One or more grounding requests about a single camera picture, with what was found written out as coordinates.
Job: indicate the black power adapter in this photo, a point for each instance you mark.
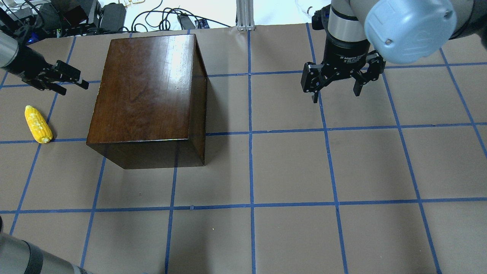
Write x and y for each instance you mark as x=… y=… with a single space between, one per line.
x=185 y=21

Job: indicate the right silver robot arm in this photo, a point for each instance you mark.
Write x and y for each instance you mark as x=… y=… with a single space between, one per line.
x=363 y=35

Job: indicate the yellow corn cob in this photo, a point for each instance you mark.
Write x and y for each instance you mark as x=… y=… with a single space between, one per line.
x=37 y=124

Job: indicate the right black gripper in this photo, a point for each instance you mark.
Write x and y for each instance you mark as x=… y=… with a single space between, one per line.
x=345 y=53

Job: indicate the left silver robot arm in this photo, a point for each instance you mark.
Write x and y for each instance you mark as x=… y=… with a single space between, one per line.
x=9 y=49

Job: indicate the aluminium frame post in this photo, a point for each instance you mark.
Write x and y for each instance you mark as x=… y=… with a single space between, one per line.
x=245 y=15

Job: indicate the dark wooden drawer cabinet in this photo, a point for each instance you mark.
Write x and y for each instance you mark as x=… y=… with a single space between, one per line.
x=150 y=111

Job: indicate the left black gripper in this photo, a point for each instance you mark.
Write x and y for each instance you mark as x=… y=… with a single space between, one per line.
x=27 y=64

